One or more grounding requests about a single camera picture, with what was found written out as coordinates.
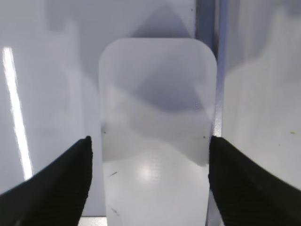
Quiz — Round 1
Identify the white board eraser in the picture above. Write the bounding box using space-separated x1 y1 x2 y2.
99 38 217 226

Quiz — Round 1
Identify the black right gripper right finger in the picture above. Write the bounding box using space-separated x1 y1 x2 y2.
208 136 301 226

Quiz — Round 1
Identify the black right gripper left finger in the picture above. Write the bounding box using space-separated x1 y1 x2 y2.
0 136 92 226

